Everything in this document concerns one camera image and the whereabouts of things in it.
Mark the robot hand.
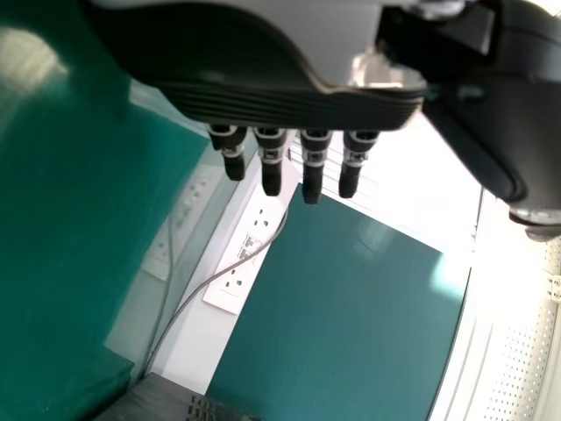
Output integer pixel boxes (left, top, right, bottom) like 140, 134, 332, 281
82, 0, 561, 243

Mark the black oven with glass door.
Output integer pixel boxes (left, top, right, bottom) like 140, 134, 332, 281
92, 372, 266, 421

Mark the white socket strip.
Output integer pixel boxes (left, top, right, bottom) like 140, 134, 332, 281
202, 182, 304, 316

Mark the grey cable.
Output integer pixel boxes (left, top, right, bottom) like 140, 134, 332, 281
140, 209, 290, 382

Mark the white perforated cable duct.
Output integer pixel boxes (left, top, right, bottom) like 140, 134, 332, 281
471, 234, 561, 421

